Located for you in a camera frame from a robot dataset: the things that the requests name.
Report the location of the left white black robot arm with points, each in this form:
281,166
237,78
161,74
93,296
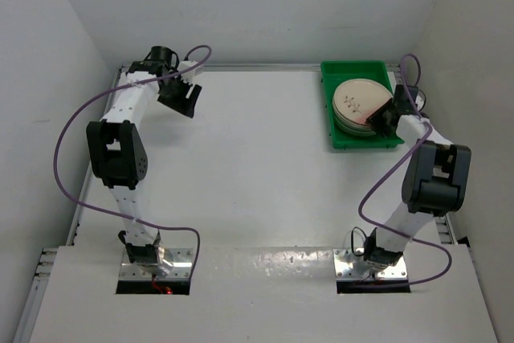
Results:
119,159

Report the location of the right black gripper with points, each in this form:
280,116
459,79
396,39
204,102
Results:
376,121

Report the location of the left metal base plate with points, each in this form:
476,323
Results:
173,264

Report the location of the yellow and cream plate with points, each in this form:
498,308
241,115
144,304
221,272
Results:
345,123

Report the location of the green plastic bin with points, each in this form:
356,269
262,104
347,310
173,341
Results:
333,73

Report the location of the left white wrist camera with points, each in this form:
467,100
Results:
189,69

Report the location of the green and cream plate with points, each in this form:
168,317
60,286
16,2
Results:
357,134

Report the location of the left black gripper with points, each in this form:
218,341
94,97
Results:
185,108

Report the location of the metal base plate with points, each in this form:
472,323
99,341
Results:
351,268
173,264

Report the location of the pink and cream plate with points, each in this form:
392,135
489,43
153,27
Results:
359,99

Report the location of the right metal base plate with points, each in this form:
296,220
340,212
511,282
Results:
351,268

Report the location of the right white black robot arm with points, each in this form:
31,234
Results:
434,184

